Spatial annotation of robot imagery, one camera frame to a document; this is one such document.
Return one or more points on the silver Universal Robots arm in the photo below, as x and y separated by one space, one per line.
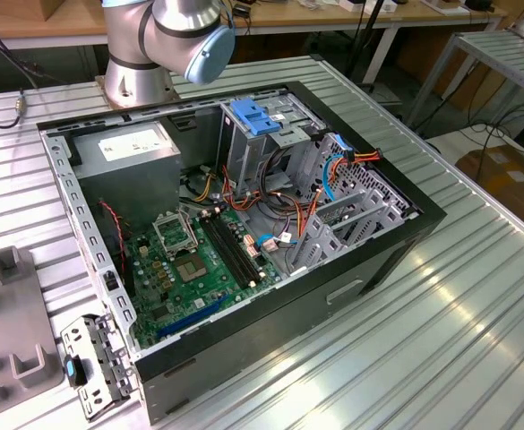
131 76

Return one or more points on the grey perforated disk bay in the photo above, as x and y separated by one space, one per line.
329 244

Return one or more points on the black RAM slot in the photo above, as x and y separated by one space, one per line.
223 253
239 248

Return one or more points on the grey metal drive cage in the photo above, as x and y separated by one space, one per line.
248 157

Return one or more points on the CPU socket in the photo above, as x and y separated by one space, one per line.
192 269

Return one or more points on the green motherboard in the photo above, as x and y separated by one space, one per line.
208 286

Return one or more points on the blue plastic drive latch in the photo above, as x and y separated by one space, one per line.
252 118

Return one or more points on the blue expansion slot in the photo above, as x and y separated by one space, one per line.
194 315

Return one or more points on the black open PC case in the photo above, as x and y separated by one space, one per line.
266 340

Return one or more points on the grey power supply unit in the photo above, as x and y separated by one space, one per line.
127 179

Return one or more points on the black case fan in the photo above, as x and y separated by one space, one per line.
109 251

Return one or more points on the metal expansion card retainer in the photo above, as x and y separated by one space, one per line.
109 345

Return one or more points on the wooden desk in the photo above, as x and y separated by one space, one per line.
311 18

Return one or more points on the black tripod stand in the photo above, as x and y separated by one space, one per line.
365 40

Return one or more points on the white box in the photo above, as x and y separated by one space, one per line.
355 5

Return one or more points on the brown cardboard box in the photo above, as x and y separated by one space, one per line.
503 174

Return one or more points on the black latch with blue tab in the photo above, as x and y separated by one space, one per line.
71 369

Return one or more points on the grey parts rack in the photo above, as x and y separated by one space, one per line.
11 313

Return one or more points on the black chassis switch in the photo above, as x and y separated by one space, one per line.
110 281

